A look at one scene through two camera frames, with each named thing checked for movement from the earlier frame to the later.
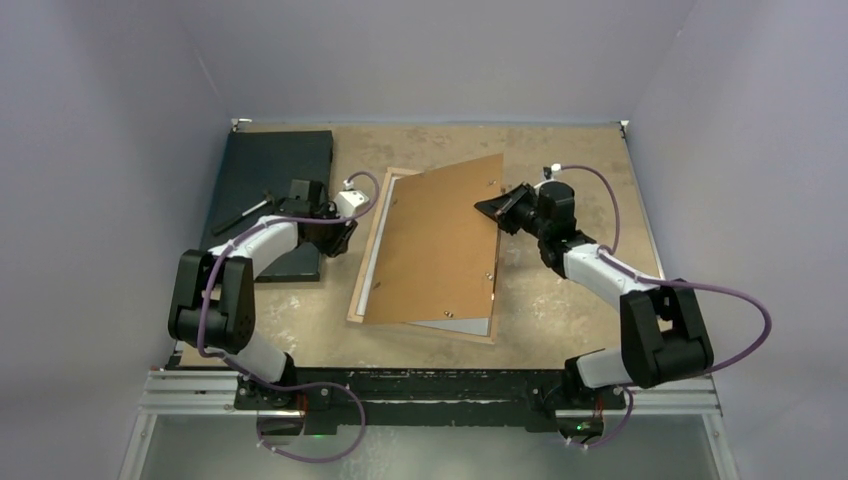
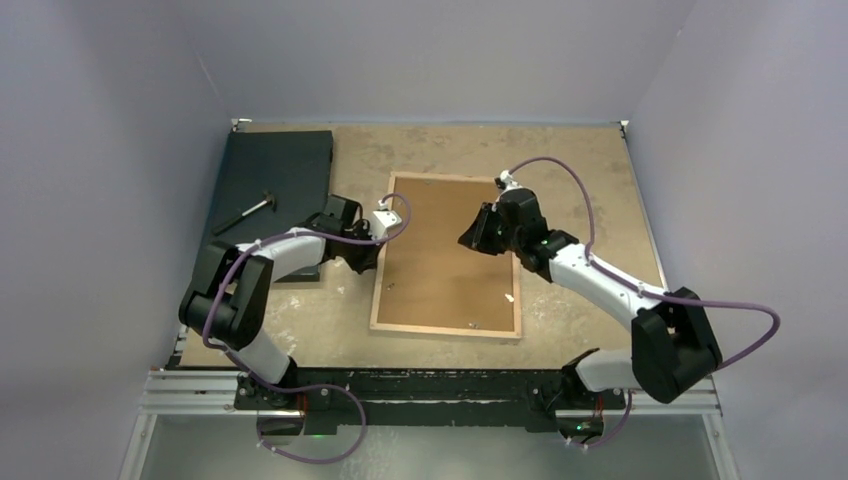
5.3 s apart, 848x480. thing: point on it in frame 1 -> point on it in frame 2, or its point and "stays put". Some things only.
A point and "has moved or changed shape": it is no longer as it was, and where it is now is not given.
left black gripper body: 329,236 -> 358,255
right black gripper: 502,208 -> 475,238
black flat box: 268,161 stays put
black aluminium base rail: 321,400 stays put
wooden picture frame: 359,285 has moved or changed shape
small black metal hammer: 236,219 stays put
